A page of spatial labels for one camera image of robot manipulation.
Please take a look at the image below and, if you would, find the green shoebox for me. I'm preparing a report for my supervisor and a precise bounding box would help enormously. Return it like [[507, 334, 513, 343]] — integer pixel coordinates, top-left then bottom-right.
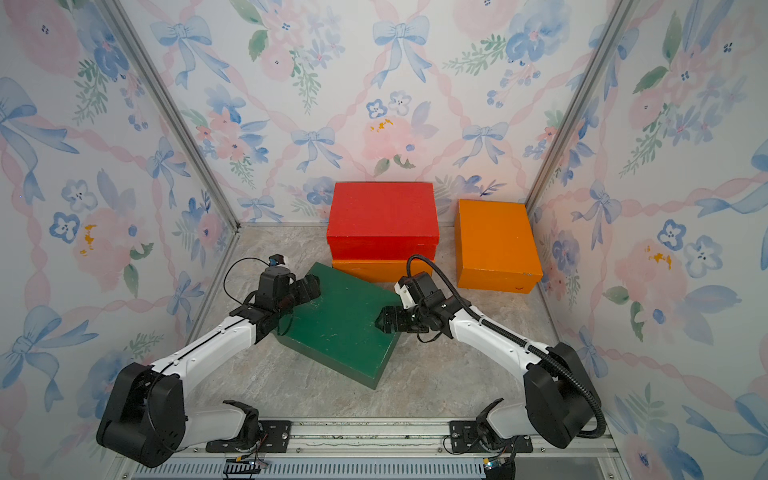
[[277, 263, 400, 389]]

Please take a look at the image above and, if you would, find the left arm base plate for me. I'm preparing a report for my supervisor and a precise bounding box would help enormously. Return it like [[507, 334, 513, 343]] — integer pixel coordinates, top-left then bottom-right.
[[205, 420, 292, 455]]

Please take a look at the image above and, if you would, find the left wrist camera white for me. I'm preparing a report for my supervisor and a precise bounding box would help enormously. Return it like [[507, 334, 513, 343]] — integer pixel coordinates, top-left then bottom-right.
[[268, 254, 290, 269]]

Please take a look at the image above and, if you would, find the left corner aluminium post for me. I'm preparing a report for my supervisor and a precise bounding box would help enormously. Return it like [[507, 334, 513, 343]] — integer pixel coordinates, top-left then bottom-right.
[[96, 0, 240, 232]]

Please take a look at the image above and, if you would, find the red shoebox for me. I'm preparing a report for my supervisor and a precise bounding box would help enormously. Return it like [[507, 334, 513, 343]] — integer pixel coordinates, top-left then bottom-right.
[[326, 182, 440, 260]]

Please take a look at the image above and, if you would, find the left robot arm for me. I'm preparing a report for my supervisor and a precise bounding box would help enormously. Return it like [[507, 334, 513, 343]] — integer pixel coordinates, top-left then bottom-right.
[[96, 264, 321, 468]]

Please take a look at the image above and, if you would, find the orange shoebox in middle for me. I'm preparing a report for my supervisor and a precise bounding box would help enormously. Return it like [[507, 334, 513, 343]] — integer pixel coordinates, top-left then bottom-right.
[[332, 260, 407, 283]]

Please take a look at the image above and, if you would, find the orange shoebox at right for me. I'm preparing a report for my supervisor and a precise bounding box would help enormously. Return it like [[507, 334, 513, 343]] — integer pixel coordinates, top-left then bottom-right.
[[455, 199, 543, 294]]

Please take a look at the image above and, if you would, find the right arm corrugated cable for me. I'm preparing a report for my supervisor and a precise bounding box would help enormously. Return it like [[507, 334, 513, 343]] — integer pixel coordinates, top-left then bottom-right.
[[406, 254, 607, 440]]

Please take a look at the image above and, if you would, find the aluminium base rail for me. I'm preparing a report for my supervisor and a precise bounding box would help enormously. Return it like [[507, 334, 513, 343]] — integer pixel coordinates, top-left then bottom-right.
[[105, 418, 629, 479]]

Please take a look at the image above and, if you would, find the orange shoebox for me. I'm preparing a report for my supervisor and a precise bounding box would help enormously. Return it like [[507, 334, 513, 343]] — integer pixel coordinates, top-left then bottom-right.
[[332, 260, 407, 283], [455, 199, 543, 294]]

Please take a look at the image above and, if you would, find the corner aluminium post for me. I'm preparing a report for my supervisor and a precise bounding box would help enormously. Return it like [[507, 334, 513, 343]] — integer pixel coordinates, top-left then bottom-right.
[[96, 0, 240, 232], [525, 0, 637, 218]]

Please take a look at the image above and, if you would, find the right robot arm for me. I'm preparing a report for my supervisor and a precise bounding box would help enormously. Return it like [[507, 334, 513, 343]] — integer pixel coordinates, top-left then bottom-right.
[[375, 273, 607, 451]]

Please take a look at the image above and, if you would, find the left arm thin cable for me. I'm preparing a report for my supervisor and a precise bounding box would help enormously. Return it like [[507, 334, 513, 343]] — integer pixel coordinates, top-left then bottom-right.
[[222, 256, 271, 307]]

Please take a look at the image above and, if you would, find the right corner aluminium post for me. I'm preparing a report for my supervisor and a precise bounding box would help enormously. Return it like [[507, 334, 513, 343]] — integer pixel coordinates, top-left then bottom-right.
[[525, 0, 637, 218]]

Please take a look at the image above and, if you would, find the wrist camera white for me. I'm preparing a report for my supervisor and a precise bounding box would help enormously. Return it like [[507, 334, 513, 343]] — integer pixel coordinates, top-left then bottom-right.
[[268, 254, 290, 269], [394, 282, 416, 311]]

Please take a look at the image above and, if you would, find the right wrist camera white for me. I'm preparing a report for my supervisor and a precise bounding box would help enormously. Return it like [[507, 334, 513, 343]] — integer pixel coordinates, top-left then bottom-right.
[[394, 282, 416, 311]]

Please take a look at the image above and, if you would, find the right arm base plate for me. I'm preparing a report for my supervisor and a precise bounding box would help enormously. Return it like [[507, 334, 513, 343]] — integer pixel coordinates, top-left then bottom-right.
[[443, 420, 533, 456]]

